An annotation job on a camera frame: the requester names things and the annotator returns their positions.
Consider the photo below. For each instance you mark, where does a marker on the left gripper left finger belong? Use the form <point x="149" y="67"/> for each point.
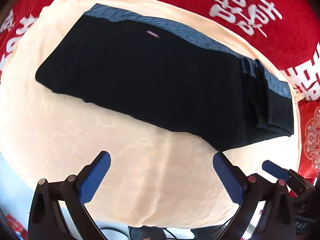
<point x="46" y="220"/>

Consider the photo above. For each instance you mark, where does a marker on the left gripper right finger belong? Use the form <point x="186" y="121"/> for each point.
<point x="277" y="220"/>

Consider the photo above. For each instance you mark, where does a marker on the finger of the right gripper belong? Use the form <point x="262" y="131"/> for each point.
<point x="277" y="170"/>

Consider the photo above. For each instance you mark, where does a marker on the black pants blue waistband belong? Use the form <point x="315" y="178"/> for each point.
<point x="169" y="75"/>

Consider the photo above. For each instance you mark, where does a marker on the red embroidered pillow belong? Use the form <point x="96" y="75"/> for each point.
<point x="303" y="156"/>

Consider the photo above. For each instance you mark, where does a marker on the cream towel cushion cover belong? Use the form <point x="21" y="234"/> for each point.
<point x="157" y="177"/>

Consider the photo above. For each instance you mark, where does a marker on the red sofa cover white characters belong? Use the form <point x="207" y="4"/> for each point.
<point x="285" y="31"/>

